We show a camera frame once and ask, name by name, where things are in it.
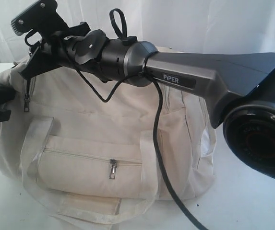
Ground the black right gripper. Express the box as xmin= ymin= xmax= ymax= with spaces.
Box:
xmin=0 ymin=22 xmax=90 ymax=121

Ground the cream duffel bag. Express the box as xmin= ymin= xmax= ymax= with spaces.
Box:
xmin=0 ymin=43 xmax=218 ymax=230

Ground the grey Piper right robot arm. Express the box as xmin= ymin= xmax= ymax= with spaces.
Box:
xmin=12 ymin=19 xmax=275 ymax=179

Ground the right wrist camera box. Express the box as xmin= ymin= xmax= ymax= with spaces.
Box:
xmin=11 ymin=0 xmax=69 ymax=38

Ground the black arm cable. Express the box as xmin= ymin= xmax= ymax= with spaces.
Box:
xmin=24 ymin=9 xmax=209 ymax=230

